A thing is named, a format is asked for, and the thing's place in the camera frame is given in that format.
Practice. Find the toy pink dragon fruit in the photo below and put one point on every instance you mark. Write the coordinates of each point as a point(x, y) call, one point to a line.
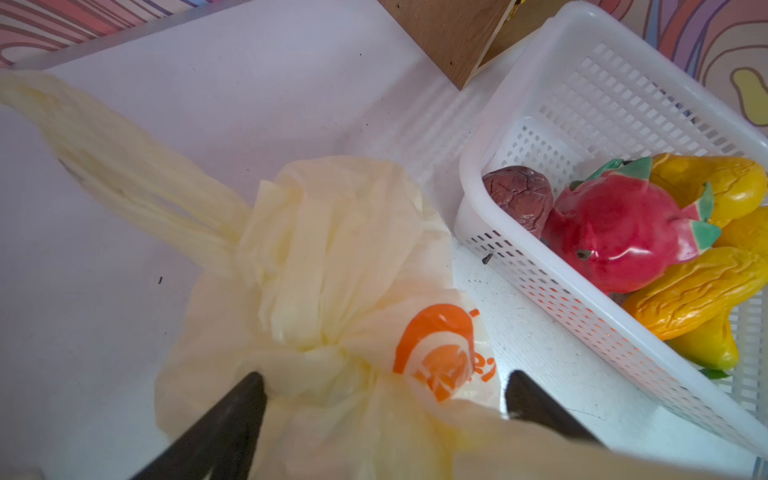
point(622, 232)

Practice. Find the toy dark red fruit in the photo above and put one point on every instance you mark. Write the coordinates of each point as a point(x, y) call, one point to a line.
point(523, 194)

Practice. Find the cream plastic grocery bag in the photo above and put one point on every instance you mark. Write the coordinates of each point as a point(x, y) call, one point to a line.
point(335, 288)

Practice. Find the toy yellow corn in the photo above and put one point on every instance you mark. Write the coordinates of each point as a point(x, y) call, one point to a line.
point(690, 294)

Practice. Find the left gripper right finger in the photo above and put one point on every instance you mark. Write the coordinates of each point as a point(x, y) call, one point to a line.
point(526, 400)

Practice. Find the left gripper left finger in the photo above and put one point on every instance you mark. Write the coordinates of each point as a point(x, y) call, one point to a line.
point(221, 444)

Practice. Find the white perforated plastic basket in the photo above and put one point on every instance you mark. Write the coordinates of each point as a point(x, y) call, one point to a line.
point(584, 91)

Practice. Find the toy yellow pear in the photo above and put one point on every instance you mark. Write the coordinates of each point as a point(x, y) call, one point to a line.
point(739, 184)

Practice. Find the wooden shelf unit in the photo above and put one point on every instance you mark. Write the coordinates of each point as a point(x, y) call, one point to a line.
point(462, 37)

